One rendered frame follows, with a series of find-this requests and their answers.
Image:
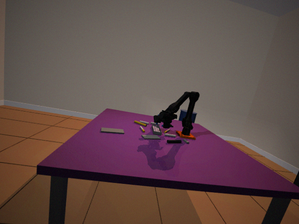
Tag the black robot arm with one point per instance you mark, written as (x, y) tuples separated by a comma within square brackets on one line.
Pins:
[(174, 107)]

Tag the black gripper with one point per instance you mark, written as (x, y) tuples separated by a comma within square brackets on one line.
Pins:
[(158, 120)]

